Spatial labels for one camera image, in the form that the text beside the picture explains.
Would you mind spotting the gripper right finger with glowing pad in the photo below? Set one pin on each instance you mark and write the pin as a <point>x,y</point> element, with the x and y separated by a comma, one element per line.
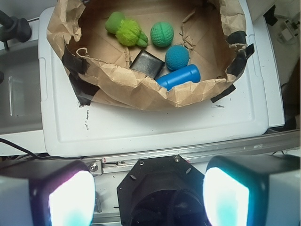
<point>253,190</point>

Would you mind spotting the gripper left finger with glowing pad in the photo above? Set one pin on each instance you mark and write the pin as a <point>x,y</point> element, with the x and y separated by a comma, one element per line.
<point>46,193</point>

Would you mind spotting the blue textured ball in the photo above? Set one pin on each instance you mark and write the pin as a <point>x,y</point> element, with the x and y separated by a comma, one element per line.
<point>176,57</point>

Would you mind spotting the green textured ball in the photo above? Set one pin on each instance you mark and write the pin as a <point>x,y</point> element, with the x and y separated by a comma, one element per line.
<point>162,34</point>

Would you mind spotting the white plastic bin lid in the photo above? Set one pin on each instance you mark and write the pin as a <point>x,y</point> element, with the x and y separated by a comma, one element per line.
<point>97,129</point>

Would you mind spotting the clear plastic container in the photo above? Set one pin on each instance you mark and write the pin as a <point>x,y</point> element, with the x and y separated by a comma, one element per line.
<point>20,109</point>

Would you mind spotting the blue plastic cylinder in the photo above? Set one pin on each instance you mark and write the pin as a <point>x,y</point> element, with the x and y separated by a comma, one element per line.
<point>179,77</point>

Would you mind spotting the white connector plug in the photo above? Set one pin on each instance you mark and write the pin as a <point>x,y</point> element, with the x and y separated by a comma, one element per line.
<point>290,30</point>

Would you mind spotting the black square block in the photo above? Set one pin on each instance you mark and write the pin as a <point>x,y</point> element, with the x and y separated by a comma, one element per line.
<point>148,64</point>

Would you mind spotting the brown crumpled paper bag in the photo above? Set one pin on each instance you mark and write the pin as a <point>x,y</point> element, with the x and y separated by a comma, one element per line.
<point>214,32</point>

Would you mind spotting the green fuzzy plush toy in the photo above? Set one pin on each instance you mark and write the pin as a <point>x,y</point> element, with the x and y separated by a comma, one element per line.
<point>127,31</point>

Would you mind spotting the black octagonal mount plate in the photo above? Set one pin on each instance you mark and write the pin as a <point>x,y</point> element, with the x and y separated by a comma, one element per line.
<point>162,191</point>

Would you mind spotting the black knob handle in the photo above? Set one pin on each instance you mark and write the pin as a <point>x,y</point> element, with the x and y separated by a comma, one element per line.
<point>13,28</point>

